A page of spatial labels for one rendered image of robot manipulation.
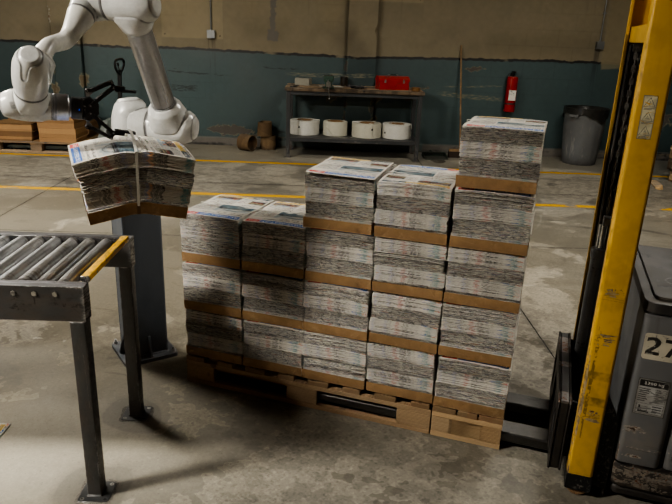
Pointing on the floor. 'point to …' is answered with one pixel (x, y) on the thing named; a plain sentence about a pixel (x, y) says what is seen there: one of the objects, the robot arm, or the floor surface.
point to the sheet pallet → (44, 134)
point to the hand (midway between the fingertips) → (132, 111)
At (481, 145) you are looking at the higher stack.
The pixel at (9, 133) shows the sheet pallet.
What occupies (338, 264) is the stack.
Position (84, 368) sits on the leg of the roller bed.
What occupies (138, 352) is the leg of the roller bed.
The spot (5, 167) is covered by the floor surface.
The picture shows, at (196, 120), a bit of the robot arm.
